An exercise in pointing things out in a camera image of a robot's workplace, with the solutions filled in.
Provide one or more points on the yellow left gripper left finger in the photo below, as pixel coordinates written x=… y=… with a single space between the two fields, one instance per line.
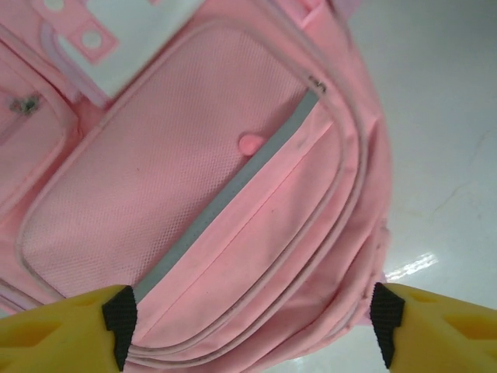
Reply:
x=58 y=334

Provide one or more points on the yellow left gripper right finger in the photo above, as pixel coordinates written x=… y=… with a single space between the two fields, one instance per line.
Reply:
x=435 y=334

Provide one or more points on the pink student backpack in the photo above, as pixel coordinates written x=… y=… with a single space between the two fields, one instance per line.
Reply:
x=174 y=175

